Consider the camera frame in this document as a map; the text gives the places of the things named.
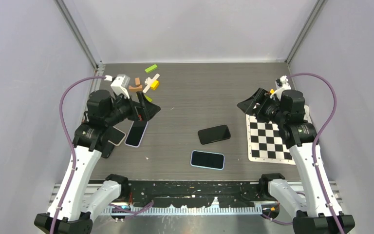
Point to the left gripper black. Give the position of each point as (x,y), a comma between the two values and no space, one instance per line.
(143,112)

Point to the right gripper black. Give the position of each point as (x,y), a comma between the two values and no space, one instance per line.
(248,106)

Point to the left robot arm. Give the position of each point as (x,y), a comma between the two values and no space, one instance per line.
(71,212)

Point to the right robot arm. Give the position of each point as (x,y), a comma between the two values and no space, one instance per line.
(318,211)

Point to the phone in lilac case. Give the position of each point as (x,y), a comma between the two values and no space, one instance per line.
(136,133)

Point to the phone in beige case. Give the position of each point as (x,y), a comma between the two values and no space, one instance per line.
(117,136)

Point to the black phone near left edge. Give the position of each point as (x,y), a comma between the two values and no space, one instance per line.
(109,147)

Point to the phone in light blue case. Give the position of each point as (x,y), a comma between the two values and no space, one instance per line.
(207,160)

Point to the light green flat brick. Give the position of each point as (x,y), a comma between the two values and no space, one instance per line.
(148,98)

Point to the yellow block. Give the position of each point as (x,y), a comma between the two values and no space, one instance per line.
(154,84)

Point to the brown arch block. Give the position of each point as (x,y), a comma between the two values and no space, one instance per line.
(135,88)

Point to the checkerboard mat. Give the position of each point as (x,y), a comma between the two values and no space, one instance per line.
(265,144)

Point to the green lego brick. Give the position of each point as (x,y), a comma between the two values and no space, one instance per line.
(151,68)

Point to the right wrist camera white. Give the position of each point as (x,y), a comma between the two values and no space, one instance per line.
(282,84)

